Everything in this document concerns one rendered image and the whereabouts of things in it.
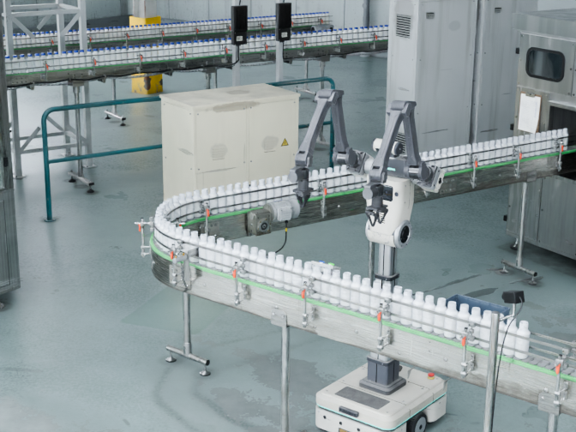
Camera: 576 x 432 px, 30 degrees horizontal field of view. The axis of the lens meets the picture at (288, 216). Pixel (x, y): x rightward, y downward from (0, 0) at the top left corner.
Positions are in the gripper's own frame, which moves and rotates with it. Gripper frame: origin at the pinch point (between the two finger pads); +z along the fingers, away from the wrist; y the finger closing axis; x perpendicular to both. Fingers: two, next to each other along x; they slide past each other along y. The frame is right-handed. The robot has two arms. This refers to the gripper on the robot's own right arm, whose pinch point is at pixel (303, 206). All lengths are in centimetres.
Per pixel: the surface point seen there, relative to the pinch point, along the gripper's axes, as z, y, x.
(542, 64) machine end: -27, -373, -45
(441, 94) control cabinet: 45, -550, -235
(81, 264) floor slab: 140, -126, -317
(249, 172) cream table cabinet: 85, -284, -273
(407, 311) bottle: 33, 17, 76
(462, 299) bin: 46, -46, 72
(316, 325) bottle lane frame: 53, 19, 25
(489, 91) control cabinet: 47, -616, -213
